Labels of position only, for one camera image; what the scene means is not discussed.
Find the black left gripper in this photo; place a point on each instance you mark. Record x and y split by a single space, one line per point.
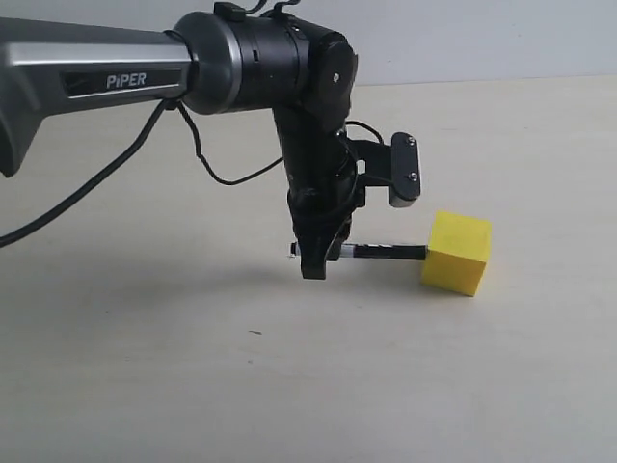
322 222

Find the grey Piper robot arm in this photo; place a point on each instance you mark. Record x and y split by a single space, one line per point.
210 63

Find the black and white marker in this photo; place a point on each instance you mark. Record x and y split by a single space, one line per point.
378 251

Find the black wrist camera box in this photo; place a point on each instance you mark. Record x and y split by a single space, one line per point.
395 166

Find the yellow foam cube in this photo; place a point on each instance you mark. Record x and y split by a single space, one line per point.
458 251

